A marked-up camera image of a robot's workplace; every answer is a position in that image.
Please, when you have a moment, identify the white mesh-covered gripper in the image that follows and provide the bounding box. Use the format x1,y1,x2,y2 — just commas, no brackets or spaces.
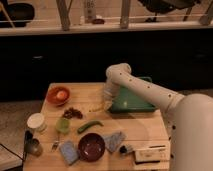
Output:
103,81,120,110

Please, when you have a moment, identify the yellow banana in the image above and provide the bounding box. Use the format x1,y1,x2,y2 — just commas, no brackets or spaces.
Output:
89,105,105,112

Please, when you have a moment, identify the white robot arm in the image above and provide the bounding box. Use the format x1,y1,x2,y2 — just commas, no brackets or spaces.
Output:
104,63,213,171

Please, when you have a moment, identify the green plastic tray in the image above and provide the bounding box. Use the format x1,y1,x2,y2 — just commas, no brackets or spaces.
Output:
109,76,158,114

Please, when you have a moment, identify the orange fruit in bowl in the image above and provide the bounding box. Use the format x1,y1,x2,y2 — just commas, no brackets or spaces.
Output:
56,91,66,100

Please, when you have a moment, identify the blue grey cloth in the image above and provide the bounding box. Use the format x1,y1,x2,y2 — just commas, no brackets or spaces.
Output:
102,131,126,153

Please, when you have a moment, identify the orange bowl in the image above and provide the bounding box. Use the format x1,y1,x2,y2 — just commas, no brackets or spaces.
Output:
46,86,70,106

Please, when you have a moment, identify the green plastic cup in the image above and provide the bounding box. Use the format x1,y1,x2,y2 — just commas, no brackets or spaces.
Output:
55,117,70,134

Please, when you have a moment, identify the dark maroon bowl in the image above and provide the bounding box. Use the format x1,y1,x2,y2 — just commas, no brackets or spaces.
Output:
78,133,105,162

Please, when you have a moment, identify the small black white object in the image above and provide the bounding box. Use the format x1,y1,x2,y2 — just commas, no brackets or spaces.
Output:
119,145,133,155

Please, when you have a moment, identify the white box with label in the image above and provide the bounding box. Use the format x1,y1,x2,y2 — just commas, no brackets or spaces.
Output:
134,145,168,164

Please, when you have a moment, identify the blue sponge left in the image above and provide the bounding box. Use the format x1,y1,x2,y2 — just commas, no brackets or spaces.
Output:
59,141,79,165

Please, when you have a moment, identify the metal fork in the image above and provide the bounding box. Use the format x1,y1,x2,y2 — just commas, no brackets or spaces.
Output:
51,133,60,151

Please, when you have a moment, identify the metal cup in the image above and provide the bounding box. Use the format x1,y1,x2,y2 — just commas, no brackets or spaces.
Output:
25,139,43,157

